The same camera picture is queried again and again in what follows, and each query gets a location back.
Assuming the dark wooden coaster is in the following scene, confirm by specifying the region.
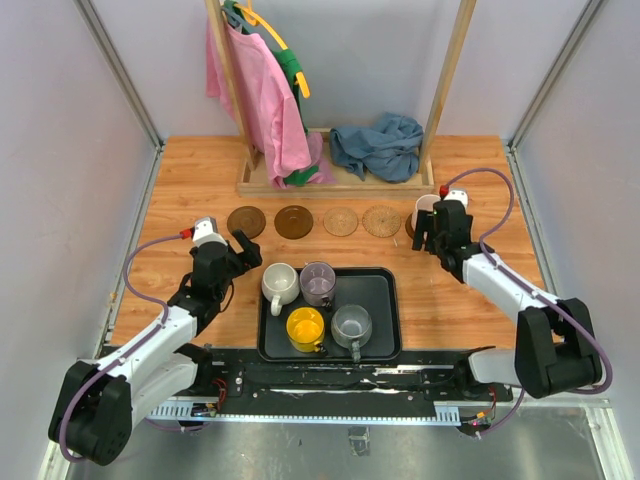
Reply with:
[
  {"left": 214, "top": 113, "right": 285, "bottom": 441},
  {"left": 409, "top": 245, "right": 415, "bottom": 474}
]
[
  {"left": 405, "top": 214, "right": 416, "bottom": 239},
  {"left": 227, "top": 206, "right": 266, "bottom": 239}
]

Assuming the pink ceramic mug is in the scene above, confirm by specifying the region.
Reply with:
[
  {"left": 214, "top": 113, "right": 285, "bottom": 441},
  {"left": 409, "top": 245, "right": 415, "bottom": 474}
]
[{"left": 411, "top": 194, "right": 440, "bottom": 239}]

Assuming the woven rattan coaster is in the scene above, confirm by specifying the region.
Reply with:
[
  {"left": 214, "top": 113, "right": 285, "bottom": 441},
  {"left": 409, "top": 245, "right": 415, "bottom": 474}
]
[{"left": 362, "top": 205, "right": 402, "bottom": 238}]

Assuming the brown glass coaster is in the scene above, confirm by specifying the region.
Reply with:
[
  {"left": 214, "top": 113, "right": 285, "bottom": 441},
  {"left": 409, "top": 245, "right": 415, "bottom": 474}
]
[{"left": 274, "top": 205, "right": 314, "bottom": 240}]

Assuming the purple glass mug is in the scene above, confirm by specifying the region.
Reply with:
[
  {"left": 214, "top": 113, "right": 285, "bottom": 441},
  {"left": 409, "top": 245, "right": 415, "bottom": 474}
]
[{"left": 299, "top": 262, "right": 337, "bottom": 311}]

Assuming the light woven coaster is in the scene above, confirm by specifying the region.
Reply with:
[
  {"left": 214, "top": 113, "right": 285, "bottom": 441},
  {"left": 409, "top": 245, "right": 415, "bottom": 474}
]
[{"left": 323, "top": 207, "right": 359, "bottom": 237}]

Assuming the grey glass mug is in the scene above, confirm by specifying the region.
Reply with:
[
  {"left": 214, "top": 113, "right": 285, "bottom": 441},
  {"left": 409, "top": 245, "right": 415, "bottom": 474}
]
[{"left": 331, "top": 304, "right": 373, "bottom": 363}]

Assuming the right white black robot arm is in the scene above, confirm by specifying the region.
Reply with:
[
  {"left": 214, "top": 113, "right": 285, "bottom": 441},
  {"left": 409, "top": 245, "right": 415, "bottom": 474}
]
[{"left": 413, "top": 199, "right": 603, "bottom": 400}]

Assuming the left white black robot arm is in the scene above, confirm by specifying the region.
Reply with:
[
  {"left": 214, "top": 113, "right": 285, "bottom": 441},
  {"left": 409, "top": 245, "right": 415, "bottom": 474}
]
[{"left": 48, "top": 217, "right": 262, "bottom": 466}]

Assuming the white ceramic mug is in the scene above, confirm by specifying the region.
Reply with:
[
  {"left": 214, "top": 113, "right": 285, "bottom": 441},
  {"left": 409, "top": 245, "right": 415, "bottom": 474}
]
[{"left": 261, "top": 263, "right": 300, "bottom": 316}]

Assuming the wooden clothes rack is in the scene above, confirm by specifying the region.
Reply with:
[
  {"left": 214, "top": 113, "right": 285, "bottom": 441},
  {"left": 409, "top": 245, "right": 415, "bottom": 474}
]
[{"left": 206, "top": 1, "right": 475, "bottom": 198}]

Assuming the blue crumpled cloth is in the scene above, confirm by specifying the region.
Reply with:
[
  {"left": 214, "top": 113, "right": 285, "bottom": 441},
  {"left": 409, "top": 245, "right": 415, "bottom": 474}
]
[{"left": 329, "top": 113, "right": 424, "bottom": 184}]

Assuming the black plastic tray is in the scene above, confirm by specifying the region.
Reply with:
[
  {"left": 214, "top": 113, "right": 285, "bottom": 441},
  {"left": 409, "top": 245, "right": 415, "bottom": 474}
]
[{"left": 257, "top": 267, "right": 402, "bottom": 363}]

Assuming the yellow glass mug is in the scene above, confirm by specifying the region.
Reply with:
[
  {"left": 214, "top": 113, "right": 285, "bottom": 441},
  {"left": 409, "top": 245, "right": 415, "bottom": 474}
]
[{"left": 286, "top": 307, "right": 327, "bottom": 355}]

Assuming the pink shirt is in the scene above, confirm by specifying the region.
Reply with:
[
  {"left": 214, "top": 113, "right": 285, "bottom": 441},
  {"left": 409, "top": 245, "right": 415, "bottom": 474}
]
[{"left": 227, "top": 24, "right": 336, "bottom": 188}]

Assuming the green shirt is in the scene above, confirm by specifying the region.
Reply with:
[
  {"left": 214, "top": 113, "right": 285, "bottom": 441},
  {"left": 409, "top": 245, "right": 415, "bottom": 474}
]
[{"left": 222, "top": 1, "right": 322, "bottom": 188}]

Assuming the yellow hanger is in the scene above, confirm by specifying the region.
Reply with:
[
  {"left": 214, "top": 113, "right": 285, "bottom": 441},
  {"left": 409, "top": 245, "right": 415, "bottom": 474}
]
[{"left": 236, "top": 1, "right": 311, "bottom": 99}]

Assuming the green hanger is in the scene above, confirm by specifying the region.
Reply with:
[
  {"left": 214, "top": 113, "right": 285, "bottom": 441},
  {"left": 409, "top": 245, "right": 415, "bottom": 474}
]
[{"left": 222, "top": 1, "right": 255, "bottom": 34}]

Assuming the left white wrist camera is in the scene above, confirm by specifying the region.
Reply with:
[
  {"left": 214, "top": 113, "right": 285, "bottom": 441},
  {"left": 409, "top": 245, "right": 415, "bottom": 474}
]
[{"left": 192, "top": 216, "right": 227, "bottom": 247}]

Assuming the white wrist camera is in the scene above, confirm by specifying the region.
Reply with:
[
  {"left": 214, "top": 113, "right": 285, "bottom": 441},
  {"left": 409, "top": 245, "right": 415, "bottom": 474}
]
[
  {"left": 445, "top": 189, "right": 469, "bottom": 209},
  {"left": 192, "top": 216, "right": 227, "bottom": 247}
]

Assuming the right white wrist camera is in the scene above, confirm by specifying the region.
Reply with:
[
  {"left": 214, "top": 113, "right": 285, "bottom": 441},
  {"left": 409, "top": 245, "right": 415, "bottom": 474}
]
[{"left": 445, "top": 189, "right": 469, "bottom": 209}]

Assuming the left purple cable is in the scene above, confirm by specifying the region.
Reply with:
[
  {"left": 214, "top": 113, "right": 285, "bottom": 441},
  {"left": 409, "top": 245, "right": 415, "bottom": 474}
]
[{"left": 58, "top": 229, "right": 196, "bottom": 462}]

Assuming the purple cable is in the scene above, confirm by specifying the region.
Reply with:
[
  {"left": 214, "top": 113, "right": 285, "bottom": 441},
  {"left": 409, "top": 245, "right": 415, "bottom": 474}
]
[
  {"left": 58, "top": 229, "right": 196, "bottom": 462},
  {"left": 439, "top": 168, "right": 614, "bottom": 441}
]

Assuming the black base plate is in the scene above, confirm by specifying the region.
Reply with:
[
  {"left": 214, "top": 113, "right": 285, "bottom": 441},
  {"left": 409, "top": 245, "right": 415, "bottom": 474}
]
[{"left": 155, "top": 348, "right": 514, "bottom": 419}]

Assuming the aluminium front rail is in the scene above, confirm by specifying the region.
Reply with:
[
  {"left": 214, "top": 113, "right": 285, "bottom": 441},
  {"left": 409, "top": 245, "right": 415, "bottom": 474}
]
[{"left": 64, "top": 357, "right": 612, "bottom": 426}]

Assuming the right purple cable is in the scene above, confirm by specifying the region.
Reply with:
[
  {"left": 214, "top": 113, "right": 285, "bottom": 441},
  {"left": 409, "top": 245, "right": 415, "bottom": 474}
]
[{"left": 439, "top": 168, "right": 614, "bottom": 441}]

